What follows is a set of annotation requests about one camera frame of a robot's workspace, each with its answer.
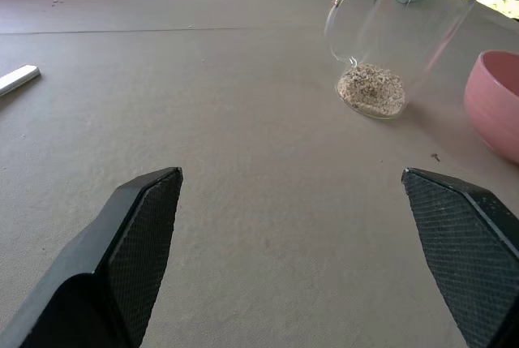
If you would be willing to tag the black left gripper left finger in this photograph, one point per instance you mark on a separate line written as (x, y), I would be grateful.
(121, 250)

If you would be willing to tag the pink bowl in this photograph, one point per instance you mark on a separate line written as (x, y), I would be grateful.
(496, 104)

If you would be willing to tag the silver metal bar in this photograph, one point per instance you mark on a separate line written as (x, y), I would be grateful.
(18, 79)

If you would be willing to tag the grey-brown granular powder pile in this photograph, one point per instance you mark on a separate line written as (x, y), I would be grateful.
(371, 90)

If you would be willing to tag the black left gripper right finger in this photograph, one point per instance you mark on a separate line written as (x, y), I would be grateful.
(462, 250)

